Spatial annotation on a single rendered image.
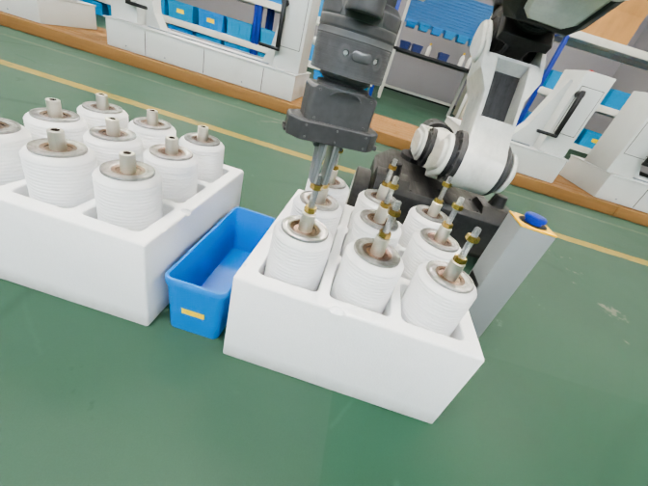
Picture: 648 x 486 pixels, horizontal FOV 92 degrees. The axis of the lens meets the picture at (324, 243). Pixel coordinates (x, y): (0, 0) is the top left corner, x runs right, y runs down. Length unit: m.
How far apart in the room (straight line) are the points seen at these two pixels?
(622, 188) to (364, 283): 2.86
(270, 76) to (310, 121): 2.23
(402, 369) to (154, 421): 0.37
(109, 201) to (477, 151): 0.79
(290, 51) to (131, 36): 1.18
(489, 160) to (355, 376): 0.61
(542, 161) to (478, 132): 1.96
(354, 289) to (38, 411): 0.46
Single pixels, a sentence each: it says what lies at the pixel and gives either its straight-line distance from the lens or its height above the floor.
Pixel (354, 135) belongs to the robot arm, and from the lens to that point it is 0.42.
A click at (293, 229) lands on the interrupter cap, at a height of 0.25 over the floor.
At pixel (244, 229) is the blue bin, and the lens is 0.81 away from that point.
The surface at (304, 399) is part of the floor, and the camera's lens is 0.59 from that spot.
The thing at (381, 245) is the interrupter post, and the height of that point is 0.27.
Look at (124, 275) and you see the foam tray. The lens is 0.60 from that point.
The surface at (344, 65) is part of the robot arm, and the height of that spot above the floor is 0.48.
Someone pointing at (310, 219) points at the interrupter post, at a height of 0.28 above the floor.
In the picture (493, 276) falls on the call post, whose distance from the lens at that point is 0.74.
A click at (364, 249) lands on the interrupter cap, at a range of 0.49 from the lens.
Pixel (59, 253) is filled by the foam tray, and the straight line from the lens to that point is 0.66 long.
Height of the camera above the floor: 0.50
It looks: 31 degrees down
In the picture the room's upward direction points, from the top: 17 degrees clockwise
